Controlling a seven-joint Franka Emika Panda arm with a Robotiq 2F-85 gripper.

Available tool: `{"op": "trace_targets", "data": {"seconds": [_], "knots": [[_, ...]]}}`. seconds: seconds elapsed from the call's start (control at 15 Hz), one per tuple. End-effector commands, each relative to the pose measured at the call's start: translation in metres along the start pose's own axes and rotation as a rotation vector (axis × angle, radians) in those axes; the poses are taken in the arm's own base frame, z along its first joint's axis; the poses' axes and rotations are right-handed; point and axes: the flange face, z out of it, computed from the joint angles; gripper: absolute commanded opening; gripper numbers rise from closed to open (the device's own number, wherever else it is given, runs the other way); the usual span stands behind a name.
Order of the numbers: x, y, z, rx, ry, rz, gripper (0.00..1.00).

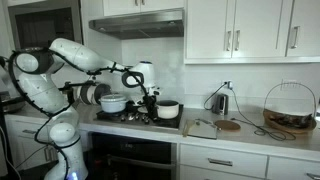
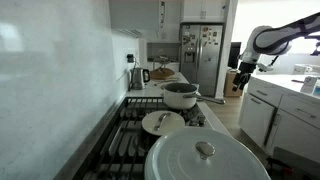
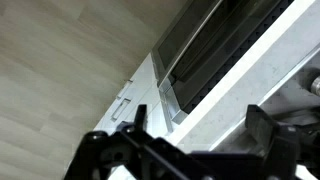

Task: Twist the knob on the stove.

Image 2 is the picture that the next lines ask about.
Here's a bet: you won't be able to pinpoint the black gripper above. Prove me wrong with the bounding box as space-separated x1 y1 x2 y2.
232 62 256 91

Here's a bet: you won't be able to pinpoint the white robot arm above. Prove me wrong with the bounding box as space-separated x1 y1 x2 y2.
232 12 320 91

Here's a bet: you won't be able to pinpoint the black gas stove cooktop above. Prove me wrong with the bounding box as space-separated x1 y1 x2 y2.
72 97 210 180

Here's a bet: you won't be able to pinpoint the brown cardboard box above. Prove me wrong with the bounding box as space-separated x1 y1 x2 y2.
224 71 243 97

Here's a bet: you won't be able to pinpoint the white island cabinet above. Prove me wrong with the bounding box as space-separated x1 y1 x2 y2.
239 75 320 163

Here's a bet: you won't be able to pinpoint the stainless steel refrigerator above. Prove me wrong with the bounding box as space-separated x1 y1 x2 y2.
179 23 224 97

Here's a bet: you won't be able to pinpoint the white upper cabinets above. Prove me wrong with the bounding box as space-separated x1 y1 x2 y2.
181 0 228 22

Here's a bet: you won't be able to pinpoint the steel electric kettle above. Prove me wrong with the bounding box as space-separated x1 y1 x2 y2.
129 67 150 90

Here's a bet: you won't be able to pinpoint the range hood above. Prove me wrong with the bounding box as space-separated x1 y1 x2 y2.
112 29 142 38

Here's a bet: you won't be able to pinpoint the white saucepan with handle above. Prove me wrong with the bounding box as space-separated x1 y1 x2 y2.
163 83 225 110

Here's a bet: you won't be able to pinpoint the black wall plug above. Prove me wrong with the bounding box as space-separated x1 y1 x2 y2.
127 54 134 63

